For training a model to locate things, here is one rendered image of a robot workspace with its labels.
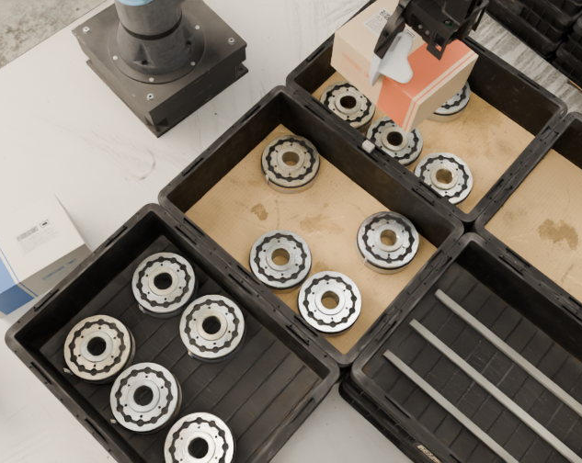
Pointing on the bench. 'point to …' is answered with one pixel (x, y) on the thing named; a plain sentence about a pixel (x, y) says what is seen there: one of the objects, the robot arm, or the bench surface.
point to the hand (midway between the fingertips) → (403, 53)
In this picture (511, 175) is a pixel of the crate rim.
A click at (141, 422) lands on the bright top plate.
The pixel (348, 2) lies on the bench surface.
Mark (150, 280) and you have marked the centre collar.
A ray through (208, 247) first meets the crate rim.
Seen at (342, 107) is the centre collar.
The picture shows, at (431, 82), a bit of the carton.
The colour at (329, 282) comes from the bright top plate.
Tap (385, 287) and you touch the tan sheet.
